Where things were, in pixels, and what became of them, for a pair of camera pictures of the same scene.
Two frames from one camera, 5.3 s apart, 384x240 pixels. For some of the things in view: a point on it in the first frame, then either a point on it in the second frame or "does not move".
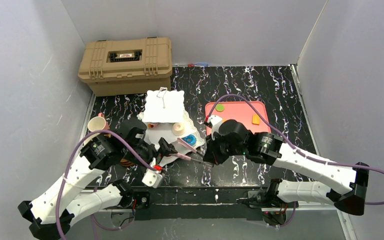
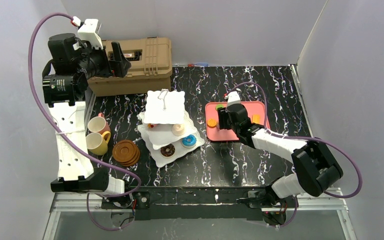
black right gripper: [215, 152] to [224, 120]
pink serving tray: [243, 112] does not move
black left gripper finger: [166, 149] to [119, 66]
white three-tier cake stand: [164, 116] does not move
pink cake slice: [152, 125] does not move
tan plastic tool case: [126, 67] does not move
